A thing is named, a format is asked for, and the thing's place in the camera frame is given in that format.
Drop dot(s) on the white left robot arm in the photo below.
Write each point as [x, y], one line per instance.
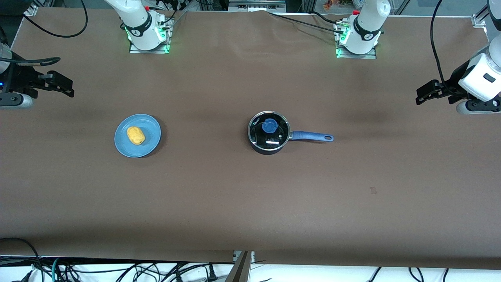
[366, 23]

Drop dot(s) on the blue round plate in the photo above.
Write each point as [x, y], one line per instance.
[150, 135]

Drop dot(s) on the yellow potato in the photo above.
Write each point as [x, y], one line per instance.
[136, 135]

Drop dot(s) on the orange cluttered objects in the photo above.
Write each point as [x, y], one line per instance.
[332, 4]

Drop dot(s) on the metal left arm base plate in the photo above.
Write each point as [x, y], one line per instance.
[340, 55]

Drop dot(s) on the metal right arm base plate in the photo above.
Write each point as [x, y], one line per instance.
[135, 49]

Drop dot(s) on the glass lid with blue knob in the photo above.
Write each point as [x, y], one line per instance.
[270, 141]

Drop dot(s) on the aluminium corner bracket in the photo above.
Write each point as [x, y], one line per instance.
[30, 11]
[479, 20]

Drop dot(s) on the grey metal frame post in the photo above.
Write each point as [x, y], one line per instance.
[240, 270]

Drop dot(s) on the aluminium profile rail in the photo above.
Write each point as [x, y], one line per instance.
[256, 5]

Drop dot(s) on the brown table cover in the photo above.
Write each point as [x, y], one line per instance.
[250, 203]

